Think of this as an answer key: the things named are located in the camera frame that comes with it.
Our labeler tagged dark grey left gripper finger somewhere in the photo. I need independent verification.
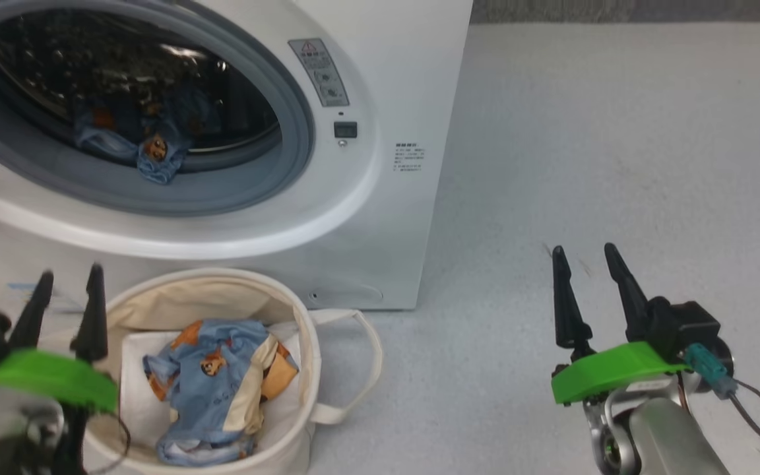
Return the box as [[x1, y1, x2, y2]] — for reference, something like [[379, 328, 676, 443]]
[[7, 270, 55, 351], [70, 263, 110, 364]]

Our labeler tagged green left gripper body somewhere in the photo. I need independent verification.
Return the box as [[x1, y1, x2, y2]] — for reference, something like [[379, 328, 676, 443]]
[[0, 348, 119, 415]]

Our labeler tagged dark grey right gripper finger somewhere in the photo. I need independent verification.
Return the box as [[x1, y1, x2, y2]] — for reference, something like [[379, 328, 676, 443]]
[[604, 243, 652, 344], [552, 245, 596, 361]]

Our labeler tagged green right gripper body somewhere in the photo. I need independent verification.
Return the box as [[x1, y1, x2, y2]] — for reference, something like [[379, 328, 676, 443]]
[[550, 342, 689, 423]]

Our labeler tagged blue cartoon print garment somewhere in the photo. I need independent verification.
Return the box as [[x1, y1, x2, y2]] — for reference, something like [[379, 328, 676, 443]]
[[71, 86, 224, 186], [142, 319, 300, 466]]

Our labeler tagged cream fabric laundry basket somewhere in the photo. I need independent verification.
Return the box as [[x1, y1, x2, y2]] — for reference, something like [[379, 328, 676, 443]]
[[40, 267, 385, 475]]

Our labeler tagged white front-load washing machine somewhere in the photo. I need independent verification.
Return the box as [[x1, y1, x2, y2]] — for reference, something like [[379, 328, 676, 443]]
[[0, 0, 474, 312]]

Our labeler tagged blue white energy label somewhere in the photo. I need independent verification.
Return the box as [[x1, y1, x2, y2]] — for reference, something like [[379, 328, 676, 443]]
[[7, 282, 85, 315]]

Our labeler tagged small white text sticker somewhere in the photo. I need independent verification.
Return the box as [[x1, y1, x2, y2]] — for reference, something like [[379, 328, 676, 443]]
[[393, 142, 426, 174]]

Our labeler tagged grey warning label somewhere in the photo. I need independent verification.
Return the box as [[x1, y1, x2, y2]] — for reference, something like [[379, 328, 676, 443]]
[[288, 38, 350, 108]]

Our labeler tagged teal plug right camera cable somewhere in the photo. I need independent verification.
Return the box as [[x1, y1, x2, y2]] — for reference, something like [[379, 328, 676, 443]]
[[683, 343, 760, 470]]

